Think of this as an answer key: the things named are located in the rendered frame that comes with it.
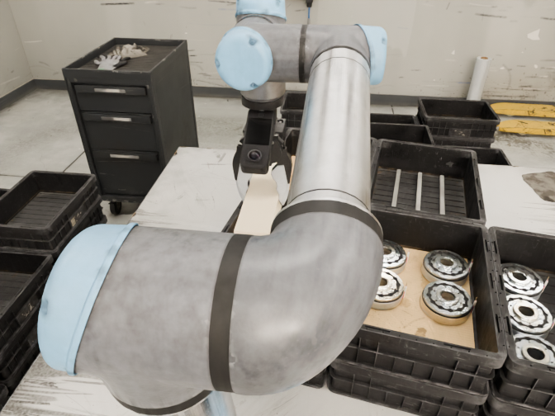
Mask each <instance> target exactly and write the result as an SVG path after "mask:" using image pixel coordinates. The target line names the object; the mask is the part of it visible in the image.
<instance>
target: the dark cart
mask: <svg viewBox="0 0 555 416"><path fill-rule="evenodd" d="M134 43H135V44H136V45H138V46H139V45H142V46H145V47H148V48H149V50H148V52H146V54H147V55H146V56H140V57H135V58H131V59H127V60H126V61H127V64H124V65H122V66H119V67H116V68H114V69H113V70H109V69H98V67H99V65H96V64H95V63H94V60H96V59H97V60H99V62H100V61H101V60H102V59H98V58H97V57H98V55H103V56H104V57H105V58H106V59H107V57H106V55H108V54H110V53H111V52H112V51H113V50H116V47H118V46H120V47H121V48H122V47H123V45H133V44H134ZM61 70H62V73H63V76H64V81H65V84H66V87H67V90H68V93H69V99H70V101H71V105H72V108H73V111H74V116H75V120H76V122H77V126H78V131H79V134H80V137H81V140H82V143H83V148H84V152H85V154H86V158H87V161H88V166H89V169H90V173H91V174H94V175H95V177H96V179H97V180H96V181H95V182H94V184H95V186H96V187H97V189H96V190H97V194H98V195H100V196H101V198H102V200H103V201H110V202H109V203H108V204H109V205H110V211H111V213H112V214H119V213H120V212H121V203H122V202H130V203H141V202H142V201H143V200H144V198H145V197H146V195H147V194H148V192H149V190H150V189H151V187H152V186H153V185H154V183H155V182H156V180H157V179H158V177H159V175H160V174H161V172H162V171H163V170H164V169H165V167H166V166H167V164H168V162H169V161H170V159H171V158H172V157H173V155H174V154H175V152H176V151H177V149H178V147H180V146H181V147H195V148H199V143H198V137H197V123H196V115H195V107H194V100H193V93H192V79H191V71H190V64H189V56H188V49H187V40H170V39H144V38H119V37H114V38H112V39H110V40H109V41H107V42H106V43H104V44H102V45H100V46H98V47H97V48H96V49H94V50H92V51H90V52H88V53H87V54H85V55H84V56H82V57H80V58H79V59H76V60H75V61H73V62H72V63H70V64H68V65H66V66H65V67H63V68H62V69H61Z"/></svg>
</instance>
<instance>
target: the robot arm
mask: <svg viewBox="0 0 555 416"><path fill-rule="evenodd" d="M235 18H236V24H235V26H234V27H233V28H232V29H230V30H228V31H227V32H226V33H225V34H224V36H223V37H222V39H221V42H220V43H219V45H218V47H217V49H216V56H215V64H216V69H217V72H218V74H219V75H220V76H221V78H222V80H223V81H224V82H225V83H226V84H228V85H229V86H231V87H232V88H234V89H237V90H240V93H241V94H242V95H241V98H242V105H243V106H245V107H247V108H249V111H248V115H247V121H246V124H245V126H244V128H243V134H244V136H243V137H242V138H240V143H241V144H238V145H237V147H236V152H235V155H234V157H233V162H232V167H233V171H234V175H235V181H236V186H237V189H238V192H239V194H240V197H241V199H242V201H243V202H244V199H245V196H246V193H247V191H248V189H249V184H250V182H249V179H250V178H251V177H252V175H253V174H262V175H265V174H267V173H268V170H269V166H272V164H273V163H276V162H277V163H276V164H275V165H274V166H273V168H272V171H271V175H272V178H273V180H274V181H275V182H276V183H277V188H276V189H277V192H278V200H279V202H280V204H281V205H282V206H283V205H284V204H285V202H286V200H287V196H288V192H289V196H288V201H287V206H285V207H283V208H282V209H281V210H280V211H279V212H278V213H277V214H276V216H275V217H274V219H273V222H272V226H271V230H270V234H267V235H252V234H232V233H222V232H211V231H201V230H190V229H171V228H160V227H150V226H139V225H138V223H129V224H128V225H94V226H91V227H89V228H86V229H85V230H83V231H82V232H80V233H79V234H77V235H76V236H75V237H74V238H73V239H72V240H71V241H70V242H69V244H68V245H67V246H66V247H65V249H64V250H63V252H62V253H61V254H60V255H59V257H58V259H57V261H56V263H55V265H54V267H53V269H52V271H51V273H50V276H49V278H48V281H47V282H46V285H45V289H44V293H43V296H42V300H41V306H40V311H39V317H38V328H37V330H38V343H39V347H40V352H41V355H42V357H43V358H44V360H45V362H46V363H47V364H48V365H49V366H50V367H52V368H54V369H55V370H58V371H67V374H68V375H69V376H76V375H77V374H85V375H91V376H96V377H98V378H100V379H101V380H102V381H103V383H104V385H105V386H106V387H107V388H108V390H109V391H110V393H111V394H112V396H113V397H114V398H115V399H116V401H117V402H118V403H119V404H121V405H122V406H123V407H125V408H126V409H129V410H130V411H131V412H134V413H136V414H141V415H144V416H237V415H236V412H235V406H234V402H233V399H232V395H231V393H235V394H237V395H272V394H276V393H279V392H283V391H285V390H290V389H291V388H294V387H296V386H299V385H300V384H302V383H304V382H306V381H308V380H309V379H311V378H312V377H314V376H316V375H317V374H318V373H320V372H321V371H323V370H324V369H325V368H326V367H327V366H328V365H329V364H330V363H331V362H332V361H333V360H334V359H335V358H336V357H337V356H338V355H339V354H340V353H341V352H342V351H343V350H344V349H345V348H346V347H347V346H348V345H349V343H350V342H351V340H352V339H353V338H354V336H355V335H356V333H357V332H358V331H359V329H360V328H361V326H362V325H363V322H364V321H365V319H366V318H367V316H368V313H369V311H370V309H371V308H372V304H373V302H374V300H375V298H376V295H377V290H378V287H379V285H380V281H381V278H382V270H383V261H384V249H383V232H382V227H381V225H380V223H379V222H378V220H377V218H376V217H375V216H374V215H373V214H372V213H371V174H370V85H378V84H379V83H380V82H381V81H382V79H383V75H384V70H385V64H386V56H387V33H386V31H385V30H384V29H383V28H382V27H380V26H363V25H362V24H354V25H309V24H286V21H287V17H286V11H285V0H236V14H235ZM285 83H308V87H307V92H306V100H305V105H304V111H303V115H302V120H301V129H300V134H299V139H298V144H297V149H296V157H295V163H294V167H293V172H292V157H291V155H290V154H289V153H288V152H287V147H285V146H286V119H283V118H277V108H279V107H280V106H282V105H283V96H284V95H283V94H284V93H285ZM279 121H282V122H279ZM291 174H292V181H291V186H290V180H291ZM289 186H290V191H289Z"/></svg>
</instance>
